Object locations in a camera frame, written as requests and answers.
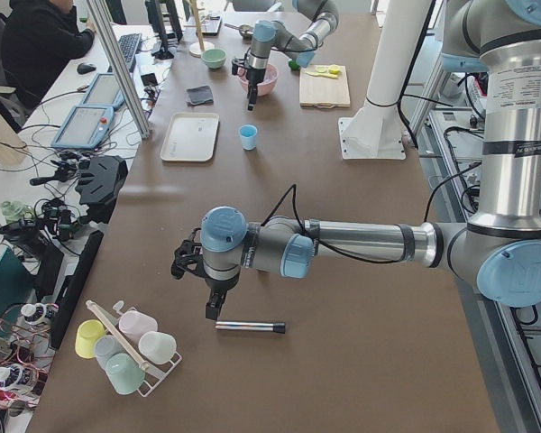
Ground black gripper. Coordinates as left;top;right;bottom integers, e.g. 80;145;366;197
205;267;240;320
245;68;264;111

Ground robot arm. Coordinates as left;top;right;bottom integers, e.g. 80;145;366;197
197;1;541;320
232;0;339;111

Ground light blue plastic cup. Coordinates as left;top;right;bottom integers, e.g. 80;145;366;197
238;124;258;151

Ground white plastic cup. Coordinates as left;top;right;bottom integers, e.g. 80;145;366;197
138;331;177;364

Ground wooden cup stand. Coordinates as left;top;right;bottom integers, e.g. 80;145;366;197
186;0;215;58

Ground pink plastic cup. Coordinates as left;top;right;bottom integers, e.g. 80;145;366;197
118;309;158;345

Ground white cup rack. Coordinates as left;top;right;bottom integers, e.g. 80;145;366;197
86;300;182;398

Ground mint plastic cup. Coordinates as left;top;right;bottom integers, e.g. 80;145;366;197
105;353;145;395

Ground grey blue plastic cup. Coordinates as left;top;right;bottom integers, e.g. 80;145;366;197
94;335;123;370

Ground yellow plastic cup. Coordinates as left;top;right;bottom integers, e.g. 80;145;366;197
75;319;105;359

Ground pink plastic bowl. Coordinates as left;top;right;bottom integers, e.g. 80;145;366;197
237;64;279;97

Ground green lime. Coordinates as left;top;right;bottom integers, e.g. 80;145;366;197
288;60;300;71

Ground grey folded cloth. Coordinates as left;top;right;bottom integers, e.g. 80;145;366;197
186;85;214;106

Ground mint green bowl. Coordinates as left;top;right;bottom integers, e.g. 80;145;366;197
201;48;226;69

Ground wooden cutting board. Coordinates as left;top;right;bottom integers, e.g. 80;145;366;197
299;65;351;108

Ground steel muddler black tip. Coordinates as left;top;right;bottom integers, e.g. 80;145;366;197
215;321;287;334

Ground cream rabbit tray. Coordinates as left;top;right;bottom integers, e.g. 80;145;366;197
160;113;219;162

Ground blue teach pendant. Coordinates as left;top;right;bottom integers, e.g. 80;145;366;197
50;105;115;150
81;73;124;109

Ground seated person in black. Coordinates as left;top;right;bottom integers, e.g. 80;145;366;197
1;0;96;108

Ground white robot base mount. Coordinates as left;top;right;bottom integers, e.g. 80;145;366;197
339;0;434;160

